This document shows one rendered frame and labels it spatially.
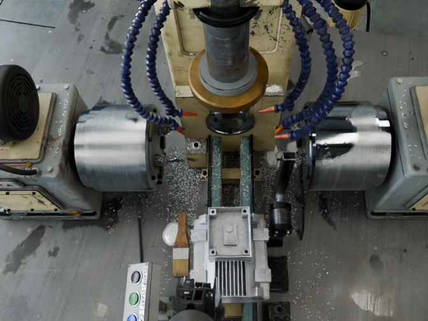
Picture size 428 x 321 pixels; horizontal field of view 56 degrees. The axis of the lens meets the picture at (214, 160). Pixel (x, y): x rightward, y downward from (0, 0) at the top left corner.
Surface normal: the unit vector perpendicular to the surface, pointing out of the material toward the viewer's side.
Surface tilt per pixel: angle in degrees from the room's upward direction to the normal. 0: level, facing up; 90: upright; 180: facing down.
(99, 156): 36
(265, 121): 90
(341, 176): 66
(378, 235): 0
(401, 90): 0
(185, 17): 90
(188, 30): 90
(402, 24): 0
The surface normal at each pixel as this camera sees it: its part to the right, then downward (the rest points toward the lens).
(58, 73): -0.05, -0.41
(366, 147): -0.05, 0.07
